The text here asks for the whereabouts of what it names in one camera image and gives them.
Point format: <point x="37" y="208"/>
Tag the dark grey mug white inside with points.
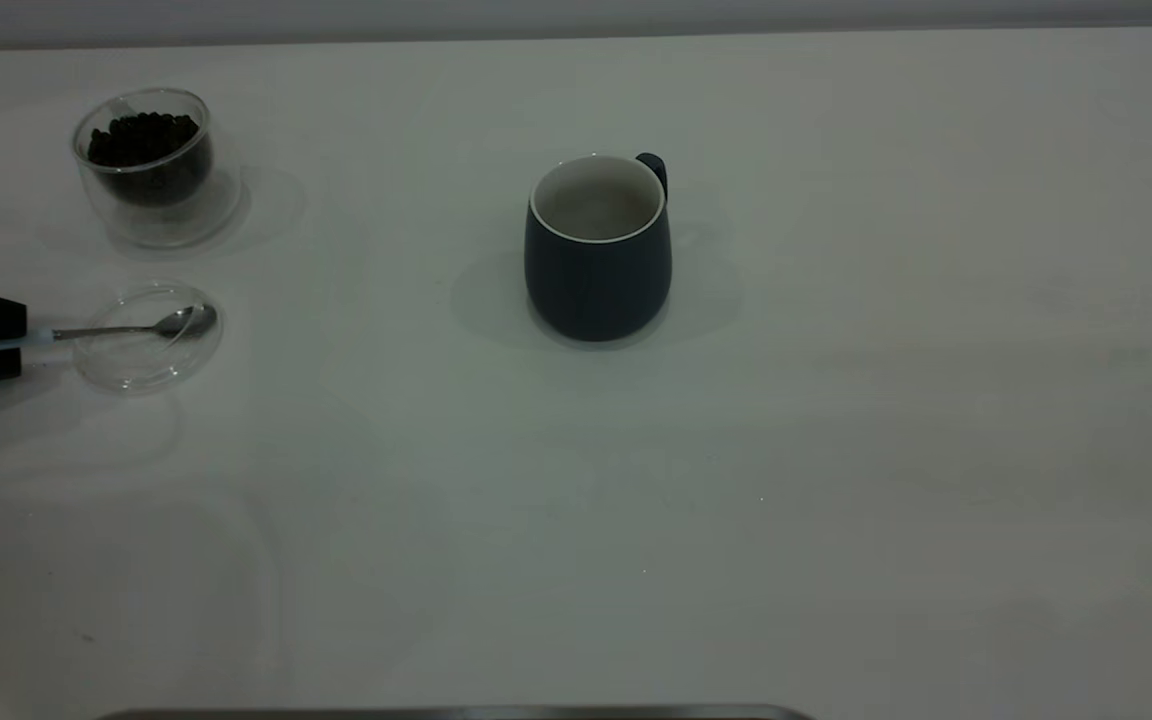
<point x="596" y="285"/>

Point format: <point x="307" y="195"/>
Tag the pile of coffee beans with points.
<point x="146" y="145"/>

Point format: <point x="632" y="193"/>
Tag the clear glass saucer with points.
<point x="136" y="366"/>

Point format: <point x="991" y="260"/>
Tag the clear double-wall glass cup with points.
<point x="178" y="226"/>

